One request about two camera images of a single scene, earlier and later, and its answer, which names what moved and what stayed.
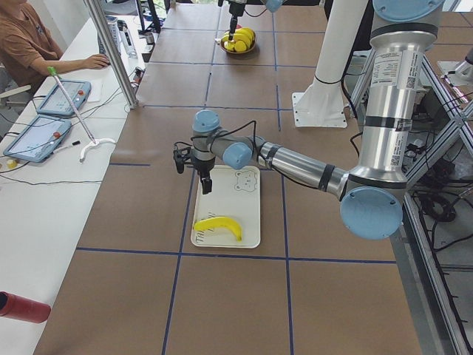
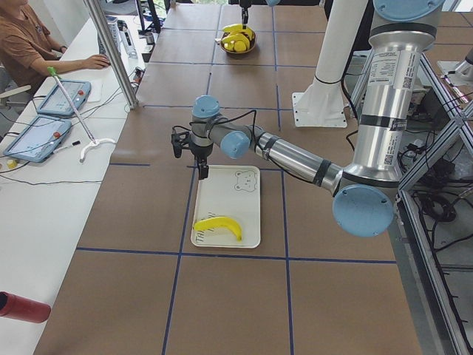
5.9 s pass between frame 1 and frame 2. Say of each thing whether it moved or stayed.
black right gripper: moved
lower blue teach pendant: stayed
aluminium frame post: stayed
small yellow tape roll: stayed
